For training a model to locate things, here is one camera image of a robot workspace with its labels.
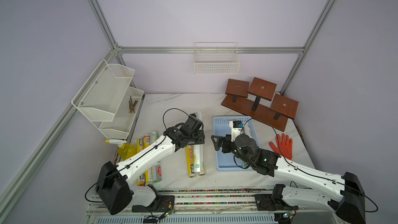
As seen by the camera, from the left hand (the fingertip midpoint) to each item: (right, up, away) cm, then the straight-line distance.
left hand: (200, 138), depth 80 cm
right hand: (+10, +1, -4) cm, 11 cm away
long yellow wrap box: (-30, -22, -2) cm, 37 cm away
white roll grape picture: (-23, -17, +2) cm, 29 cm away
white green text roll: (-1, -6, -5) cm, 8 cm away
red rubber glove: (+51, -8, +13) cm, 53 cm away
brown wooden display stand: (+39, +21, +24) cm, 51 cm away
